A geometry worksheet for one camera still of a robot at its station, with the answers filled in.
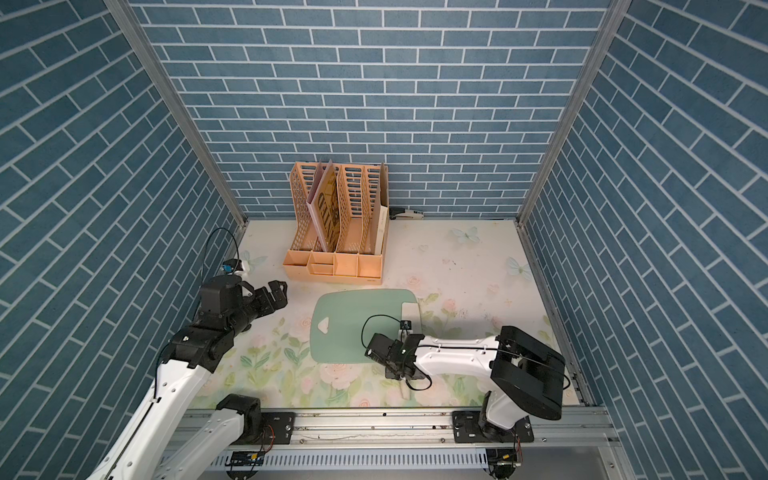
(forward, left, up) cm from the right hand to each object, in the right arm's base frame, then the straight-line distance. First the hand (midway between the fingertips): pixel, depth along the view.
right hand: (397, 372), depth 84 cm
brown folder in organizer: (+40, +26, +26) cm, 54 cm away
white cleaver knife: (+18, -3, +2) cm, 18 cm away
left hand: (+11, +31, +23) cm, 40 cm away
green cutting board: (+13, +18, 0) cm, 23 cm away
